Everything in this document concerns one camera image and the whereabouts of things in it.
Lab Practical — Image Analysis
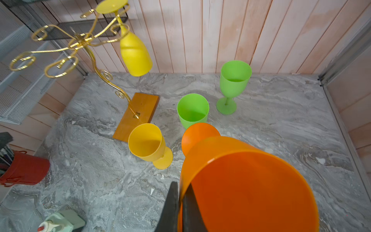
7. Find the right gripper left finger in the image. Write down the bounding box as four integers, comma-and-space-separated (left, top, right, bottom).
155, 181, 179, 232

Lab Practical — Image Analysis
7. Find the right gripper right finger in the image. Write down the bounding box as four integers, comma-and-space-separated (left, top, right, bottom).
182, 185, 208, 232

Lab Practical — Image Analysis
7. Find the orange wine glass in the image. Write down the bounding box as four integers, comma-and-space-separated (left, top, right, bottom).
179, 123, 319, 232

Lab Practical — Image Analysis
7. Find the yellow wine glass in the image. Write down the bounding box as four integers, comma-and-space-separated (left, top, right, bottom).
95, 1, 152, 77
128, 123, 173, 170

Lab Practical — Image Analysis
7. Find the green wine glass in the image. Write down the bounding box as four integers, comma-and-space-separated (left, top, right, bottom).
177, 93, 210, 129
216, 61, 252, 115

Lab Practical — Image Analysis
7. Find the gold rack with wooden base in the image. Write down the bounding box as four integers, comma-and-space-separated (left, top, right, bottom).
9, 2, 160, 143

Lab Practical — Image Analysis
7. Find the red pencil cup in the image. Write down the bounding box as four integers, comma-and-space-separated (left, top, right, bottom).
1, 132, 50, 187

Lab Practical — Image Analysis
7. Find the black mesh basket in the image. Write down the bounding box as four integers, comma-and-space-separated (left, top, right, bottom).
1, 0, 115, 40

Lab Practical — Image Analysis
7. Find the white wire mesh shelf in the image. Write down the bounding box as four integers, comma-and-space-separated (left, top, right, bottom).
1, 26, 67, 125

